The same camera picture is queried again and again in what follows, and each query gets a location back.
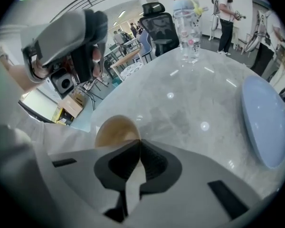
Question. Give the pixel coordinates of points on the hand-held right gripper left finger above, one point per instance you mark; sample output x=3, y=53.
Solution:
x=80, y=182

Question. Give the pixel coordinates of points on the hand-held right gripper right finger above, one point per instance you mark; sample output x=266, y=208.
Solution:
x=194, y=174

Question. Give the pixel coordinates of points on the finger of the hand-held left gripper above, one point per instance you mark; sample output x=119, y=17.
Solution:
x=61, y=30
x=90, y=60

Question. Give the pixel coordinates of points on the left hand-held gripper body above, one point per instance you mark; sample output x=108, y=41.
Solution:
x=61, y=82

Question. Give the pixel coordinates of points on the brown bowl dish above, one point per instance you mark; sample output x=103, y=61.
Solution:
x=116, y=132

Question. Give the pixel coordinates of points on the blue plate dish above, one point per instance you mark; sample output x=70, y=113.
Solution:
x=266, y=122

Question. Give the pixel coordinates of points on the person's left forearm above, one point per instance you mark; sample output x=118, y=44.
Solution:
x=23, y=78

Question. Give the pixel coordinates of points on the person's left hand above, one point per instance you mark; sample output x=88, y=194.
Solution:
x=97, y=58

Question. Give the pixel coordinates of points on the cardboard box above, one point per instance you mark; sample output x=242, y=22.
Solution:
x=72, y=104

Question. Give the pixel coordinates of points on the wooden table with white legs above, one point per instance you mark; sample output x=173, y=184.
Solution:
x=124, y=59

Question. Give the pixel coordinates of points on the yellow and black box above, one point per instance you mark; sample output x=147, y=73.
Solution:
x=61, y=117

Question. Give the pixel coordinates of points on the patterned round stool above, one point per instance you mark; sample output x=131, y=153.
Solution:
x=131, y=70

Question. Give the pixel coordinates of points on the group of people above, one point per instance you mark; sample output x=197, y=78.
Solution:
x=126, y=34

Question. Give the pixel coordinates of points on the blue chair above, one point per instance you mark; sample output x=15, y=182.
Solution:
x=145, y=44

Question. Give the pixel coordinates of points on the person's white shirt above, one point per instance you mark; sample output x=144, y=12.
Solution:
x=16, y=165

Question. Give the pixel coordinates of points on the black mesh office chair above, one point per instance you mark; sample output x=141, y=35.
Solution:
x=160, y=27

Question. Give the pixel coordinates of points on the clear bottle with blue lid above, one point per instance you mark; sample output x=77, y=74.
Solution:
x=188, y=30

